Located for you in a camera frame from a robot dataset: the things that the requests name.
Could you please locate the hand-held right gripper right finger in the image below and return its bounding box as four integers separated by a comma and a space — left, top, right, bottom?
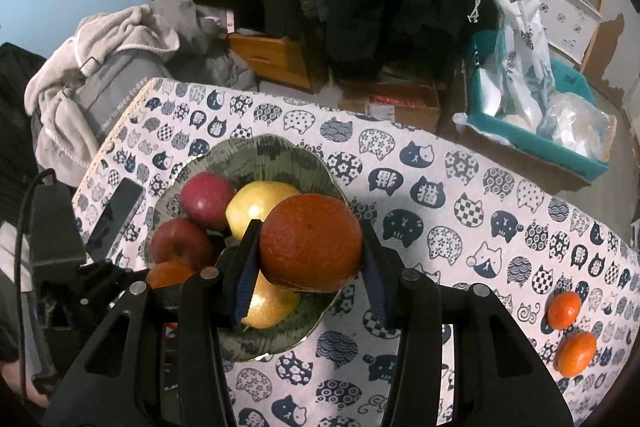
360, 219, 576, 427

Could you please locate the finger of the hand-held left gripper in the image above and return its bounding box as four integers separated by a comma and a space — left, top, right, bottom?
82, 259, 148, 308

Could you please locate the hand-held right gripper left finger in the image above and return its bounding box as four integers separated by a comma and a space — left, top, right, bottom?
42, 219, 263, 427

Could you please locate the orange tangerine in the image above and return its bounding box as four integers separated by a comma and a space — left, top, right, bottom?
145, 261, 193, 290
556, 331, 598, 379
546, 291, 583, 330
259, 193, 363, 294

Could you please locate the green pear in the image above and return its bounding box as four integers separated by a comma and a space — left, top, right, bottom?
225, 181, 302, 330

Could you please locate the red apple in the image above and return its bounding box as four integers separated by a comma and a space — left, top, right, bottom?
150, 218, 216, 270
179, 172, 237, 230

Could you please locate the green glass fluted plate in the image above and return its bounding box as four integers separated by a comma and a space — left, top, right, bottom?
145, 134, 351, 363

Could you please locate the person's left hand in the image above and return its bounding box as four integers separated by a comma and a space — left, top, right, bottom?
0, 359, 51, 408

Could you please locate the black smartphone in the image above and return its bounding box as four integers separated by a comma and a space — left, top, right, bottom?
85, 178, 146, 260

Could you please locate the cat print tablecloth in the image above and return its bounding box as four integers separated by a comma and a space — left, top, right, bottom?
72, 77, 640, 427

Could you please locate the black jacket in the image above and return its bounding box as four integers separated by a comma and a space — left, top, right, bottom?
0, 42, 51, 218

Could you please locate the beige hoodie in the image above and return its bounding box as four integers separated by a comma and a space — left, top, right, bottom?
24, 4, 181, 180

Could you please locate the grey garment with lettering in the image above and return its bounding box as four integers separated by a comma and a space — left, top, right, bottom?
75, 54, 171, 142

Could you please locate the cardboard box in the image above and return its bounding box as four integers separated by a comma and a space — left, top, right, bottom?
340, 79, 443, 132

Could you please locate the teal storage box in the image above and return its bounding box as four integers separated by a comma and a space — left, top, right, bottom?
465, 29, 611, 182

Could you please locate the wooden drawer unit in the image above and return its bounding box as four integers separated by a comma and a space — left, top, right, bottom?
227, 32, 331, 92

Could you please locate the clear plastic bag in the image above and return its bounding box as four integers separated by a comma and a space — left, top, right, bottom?
537, 92, 618, 160

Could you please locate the white printed plastic bag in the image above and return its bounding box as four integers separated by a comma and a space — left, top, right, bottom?
459, 0, 558, 128

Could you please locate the white patterned storage box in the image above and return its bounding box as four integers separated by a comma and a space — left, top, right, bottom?
537, 0, 601, 62

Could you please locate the black cable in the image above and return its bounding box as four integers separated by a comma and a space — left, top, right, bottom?
16, 168, 57, 358

